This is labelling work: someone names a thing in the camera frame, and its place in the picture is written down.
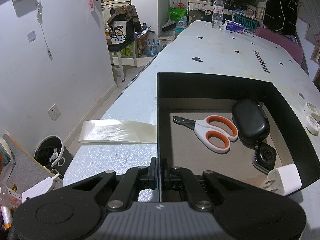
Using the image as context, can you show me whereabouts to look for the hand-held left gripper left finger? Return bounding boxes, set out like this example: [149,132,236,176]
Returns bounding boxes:
[62,156,159,212]

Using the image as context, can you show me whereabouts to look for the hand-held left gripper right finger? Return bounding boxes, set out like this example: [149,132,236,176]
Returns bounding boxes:
[161,157,253,212]

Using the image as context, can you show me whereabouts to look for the orange handled scissors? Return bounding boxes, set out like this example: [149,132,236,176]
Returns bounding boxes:
[172,115,239,154]

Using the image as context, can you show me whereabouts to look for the black cardboard box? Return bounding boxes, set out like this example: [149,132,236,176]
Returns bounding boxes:
[156,72,317,202]

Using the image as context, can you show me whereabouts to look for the black oval case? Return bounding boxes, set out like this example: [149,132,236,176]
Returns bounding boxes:
[231,99,271,147]

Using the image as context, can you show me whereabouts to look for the dark smartwatch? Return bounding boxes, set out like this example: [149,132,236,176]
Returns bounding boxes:
[252,142,277,174]

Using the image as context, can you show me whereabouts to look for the small white cube charger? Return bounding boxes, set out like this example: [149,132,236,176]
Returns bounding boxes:
[261,163,302,197]

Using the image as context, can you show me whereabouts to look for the round tape measure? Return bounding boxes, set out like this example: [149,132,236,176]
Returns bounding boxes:
[305,114,320,135]

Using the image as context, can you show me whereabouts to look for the beige plastic holder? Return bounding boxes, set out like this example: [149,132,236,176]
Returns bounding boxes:
[303,101,320,117]

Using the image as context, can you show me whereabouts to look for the grey trash bin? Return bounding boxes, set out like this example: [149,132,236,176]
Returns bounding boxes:
[33,135,74,178]

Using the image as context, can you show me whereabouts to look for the white serrated plastic tool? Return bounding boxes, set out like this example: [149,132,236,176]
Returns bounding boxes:
[22,173,61,203]

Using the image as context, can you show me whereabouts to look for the water bottle pack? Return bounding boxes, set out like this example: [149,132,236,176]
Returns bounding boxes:
[145,31,161,57]

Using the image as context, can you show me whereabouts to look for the dark floral bag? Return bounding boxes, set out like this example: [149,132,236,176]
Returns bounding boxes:
[136,22,153,38]

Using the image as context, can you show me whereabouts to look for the cartoon print tote bag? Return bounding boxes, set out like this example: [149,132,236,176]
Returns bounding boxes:
[107,4,142,53]

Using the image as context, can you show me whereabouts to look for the green plastic bag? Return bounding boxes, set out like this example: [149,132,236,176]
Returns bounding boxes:
[170,6,187,23]

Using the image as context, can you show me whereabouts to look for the purple tissue pack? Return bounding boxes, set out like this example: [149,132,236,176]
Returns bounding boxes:
[223,19,245,34]

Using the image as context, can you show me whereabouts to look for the clear water bottle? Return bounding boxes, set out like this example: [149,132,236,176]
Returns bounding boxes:
[211,0,224,30]

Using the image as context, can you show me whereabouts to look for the teal licence plate sign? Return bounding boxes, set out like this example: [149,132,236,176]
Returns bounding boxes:
[232,13,259,31]

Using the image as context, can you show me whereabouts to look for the pink upholstered chair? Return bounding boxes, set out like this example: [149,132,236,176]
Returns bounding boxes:
[255,27,304,66]

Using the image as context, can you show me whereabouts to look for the white kitchen cabinet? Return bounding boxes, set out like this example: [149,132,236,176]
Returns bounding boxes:
[100,0,131,28]

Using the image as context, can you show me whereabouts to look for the black vest with white trim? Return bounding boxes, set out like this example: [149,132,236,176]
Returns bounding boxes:
[262,0,299,36]

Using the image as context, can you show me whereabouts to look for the white metal frame table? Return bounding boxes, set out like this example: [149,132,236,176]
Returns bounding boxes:
[108,50,138,82]

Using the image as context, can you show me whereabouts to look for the white wall socket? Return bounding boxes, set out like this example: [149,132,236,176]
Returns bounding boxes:
[47,103,61,121]

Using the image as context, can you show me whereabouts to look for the white handled broom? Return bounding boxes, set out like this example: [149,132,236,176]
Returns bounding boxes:
[161,0,177,32]

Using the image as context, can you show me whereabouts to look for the white hanging cable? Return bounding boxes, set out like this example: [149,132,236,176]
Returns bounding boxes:
[36,1,53,61]

